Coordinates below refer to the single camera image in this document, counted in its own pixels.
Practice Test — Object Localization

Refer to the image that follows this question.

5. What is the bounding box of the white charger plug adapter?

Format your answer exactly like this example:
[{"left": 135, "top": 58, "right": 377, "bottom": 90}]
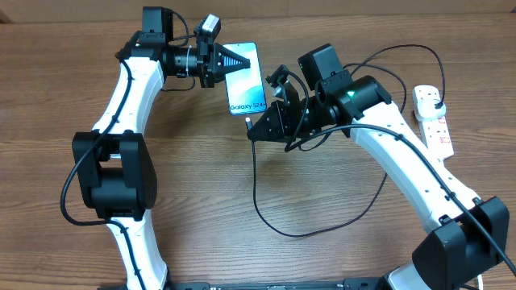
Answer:
[{"left": 414, "top": 99, "right": 447, "bottom": 122}]

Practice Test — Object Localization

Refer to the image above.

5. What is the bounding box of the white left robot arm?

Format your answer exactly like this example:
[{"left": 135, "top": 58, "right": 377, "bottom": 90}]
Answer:
[{"left": 60, "top": 6, "right": 250, "bottom": 289}]

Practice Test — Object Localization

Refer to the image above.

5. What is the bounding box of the Samsung Galaxy smartphone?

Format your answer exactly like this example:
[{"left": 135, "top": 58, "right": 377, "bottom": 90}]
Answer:
[{"left": 223, "top": 42, "right": 267, "bottom": 115}]

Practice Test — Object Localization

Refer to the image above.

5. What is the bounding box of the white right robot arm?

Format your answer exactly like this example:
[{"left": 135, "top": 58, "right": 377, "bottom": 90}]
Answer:
[{"left": 246, "top": 44, "right": 510, "bottom": 289}]

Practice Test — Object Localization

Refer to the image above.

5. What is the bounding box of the white power strip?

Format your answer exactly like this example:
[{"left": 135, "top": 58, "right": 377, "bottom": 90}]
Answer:
[{"left": 411, "top": 85, "right": 455, "bottom": 160}]

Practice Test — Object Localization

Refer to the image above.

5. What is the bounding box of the black USB charging cable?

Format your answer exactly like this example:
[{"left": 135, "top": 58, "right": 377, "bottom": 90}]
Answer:
[{"left": 244, "top": 43, "right": 447, "bottom": 238}]

